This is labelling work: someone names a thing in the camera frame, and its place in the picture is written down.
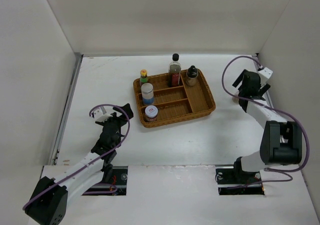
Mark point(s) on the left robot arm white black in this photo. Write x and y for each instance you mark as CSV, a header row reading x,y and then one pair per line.
x,y
52,196

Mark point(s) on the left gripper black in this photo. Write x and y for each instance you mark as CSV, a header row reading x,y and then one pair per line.
x,y
114,117

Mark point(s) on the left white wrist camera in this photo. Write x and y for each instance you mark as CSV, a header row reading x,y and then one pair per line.
x,y
100,115

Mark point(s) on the red label spice jar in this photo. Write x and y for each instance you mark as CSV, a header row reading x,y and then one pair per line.
x,y
151,113

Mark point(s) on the aluminium table edge rail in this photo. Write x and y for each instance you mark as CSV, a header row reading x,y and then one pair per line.
x,y
75,74

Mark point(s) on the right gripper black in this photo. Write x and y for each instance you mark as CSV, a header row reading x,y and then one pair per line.
x,y
264,90

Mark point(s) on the brown wicker divided tray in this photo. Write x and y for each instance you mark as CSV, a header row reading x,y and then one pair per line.
x,y
175,104

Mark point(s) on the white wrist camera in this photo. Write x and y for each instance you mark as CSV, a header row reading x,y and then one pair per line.
x,y
264,74
100,115

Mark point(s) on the pink cap spice shaker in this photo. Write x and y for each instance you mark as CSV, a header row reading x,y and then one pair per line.
x,y
235,100

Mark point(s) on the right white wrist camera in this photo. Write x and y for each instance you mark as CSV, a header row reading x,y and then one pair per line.
x,y
264,74

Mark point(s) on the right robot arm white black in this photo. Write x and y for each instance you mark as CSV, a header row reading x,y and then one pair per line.
x,y
281,142

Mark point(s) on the dark soy sauce bottle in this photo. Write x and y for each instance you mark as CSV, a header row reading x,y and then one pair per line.
x,y
174,71

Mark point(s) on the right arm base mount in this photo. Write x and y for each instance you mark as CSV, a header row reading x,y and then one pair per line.
x,y
230,184

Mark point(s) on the red chili sauce bottle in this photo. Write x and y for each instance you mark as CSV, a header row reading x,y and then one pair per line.
x,y
143,77

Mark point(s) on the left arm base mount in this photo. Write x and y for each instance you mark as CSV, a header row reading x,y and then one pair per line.
x,y
114,183

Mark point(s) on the silver lid blue jar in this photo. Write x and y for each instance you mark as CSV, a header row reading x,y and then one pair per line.
x,y
147,91

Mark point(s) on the black cap pepper shaker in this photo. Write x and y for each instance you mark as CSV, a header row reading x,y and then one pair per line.
x,y
191,76

